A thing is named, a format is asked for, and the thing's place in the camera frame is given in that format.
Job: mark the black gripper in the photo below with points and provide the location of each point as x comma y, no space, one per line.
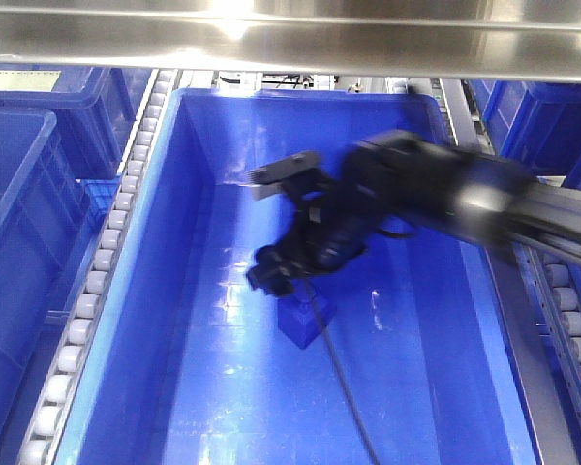
331,222

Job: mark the blue plastic block part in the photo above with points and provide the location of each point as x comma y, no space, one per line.
302,315

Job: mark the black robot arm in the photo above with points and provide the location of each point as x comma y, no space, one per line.
467,194

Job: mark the steel shelf crossbeam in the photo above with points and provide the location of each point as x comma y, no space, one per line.
519,40

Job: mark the large blue plastic bin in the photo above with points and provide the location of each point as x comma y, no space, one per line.
188,365

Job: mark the blue bin with label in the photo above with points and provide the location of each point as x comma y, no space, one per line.
95,107

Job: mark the white roller track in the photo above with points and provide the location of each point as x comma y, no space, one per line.
556,295
44,432

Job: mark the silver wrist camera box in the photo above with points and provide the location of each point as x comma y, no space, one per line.
266,181

